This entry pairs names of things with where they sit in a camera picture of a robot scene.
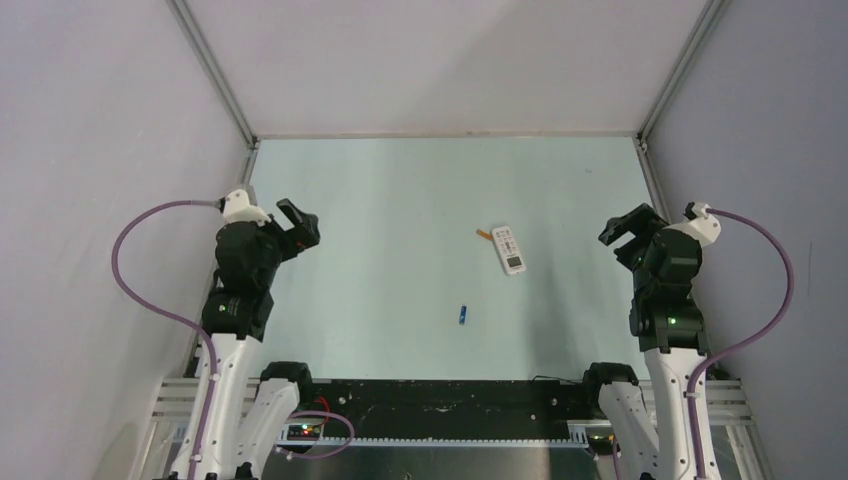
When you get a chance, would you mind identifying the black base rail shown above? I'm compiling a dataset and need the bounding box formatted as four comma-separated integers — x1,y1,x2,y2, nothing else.
279,379,612,448

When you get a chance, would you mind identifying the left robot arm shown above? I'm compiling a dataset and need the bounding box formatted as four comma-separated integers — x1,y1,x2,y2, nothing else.
168,189,321,479

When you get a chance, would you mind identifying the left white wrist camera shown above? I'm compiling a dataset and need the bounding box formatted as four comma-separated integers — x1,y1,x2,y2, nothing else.
220,185,272,226

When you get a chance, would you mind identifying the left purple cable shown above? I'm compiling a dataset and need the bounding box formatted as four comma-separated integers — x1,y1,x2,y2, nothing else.
110,199,223,480

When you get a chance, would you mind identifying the white AC remote control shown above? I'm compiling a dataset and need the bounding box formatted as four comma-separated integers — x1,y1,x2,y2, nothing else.
491,226,527,276

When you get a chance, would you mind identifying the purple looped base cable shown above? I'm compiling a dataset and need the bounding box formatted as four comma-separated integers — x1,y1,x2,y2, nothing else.
274,410,356,462

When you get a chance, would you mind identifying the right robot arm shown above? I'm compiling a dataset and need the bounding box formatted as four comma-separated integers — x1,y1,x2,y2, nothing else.
581,202,721,479

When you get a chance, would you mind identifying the orange AAA battery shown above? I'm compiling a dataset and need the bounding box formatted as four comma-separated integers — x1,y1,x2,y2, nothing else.
476,229,494,241

